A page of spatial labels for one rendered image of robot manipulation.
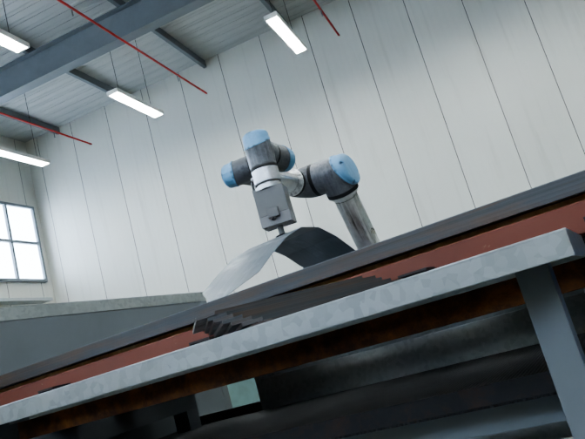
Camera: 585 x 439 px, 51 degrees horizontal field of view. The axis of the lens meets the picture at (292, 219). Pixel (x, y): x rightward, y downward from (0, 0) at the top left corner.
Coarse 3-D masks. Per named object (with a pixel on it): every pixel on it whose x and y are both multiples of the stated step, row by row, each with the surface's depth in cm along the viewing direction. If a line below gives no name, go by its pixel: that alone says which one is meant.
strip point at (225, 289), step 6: (246, 276) 138; (252, 276) 136; (234, 282) 139; (240, 282) 137; (216, 288) 143; (222, 288) 140; (228, 288) 138; (234, 288) 136; (204, 294) 144; (210, 294) 142; (216, 294) 139; (222, 294) 137; (210, 300) 138
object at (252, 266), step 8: (264, 256) 144; (248, 264) 146; (256, 264) 142; (264, 264) 139; (224, 272) 151; (232, 272) 147; (240, 272) 144; (248, 272) 140; (216, 280) 148; (224, 280) 145; (232, 280) 141; (208, 288) 146
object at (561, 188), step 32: (544, 192) 95; (576, 192) 93; (448, 224) 102; (480, 224) 100; (352, 256) 110; (384, 256) 107; (256, 288) 119; (288, 288) 116; (160, 320) 130; (192, 320) 126; (96, 352) 138; (0, 384) 153
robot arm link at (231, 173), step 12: (228, 168) 182; (240, 168) 180; (300, 168) 214; (228, 180) 182; (240, 180) 182; (288, 180) 202; (300, 180) 209; (288, 192) 209; (300, 192) 211; (312, 192) 213
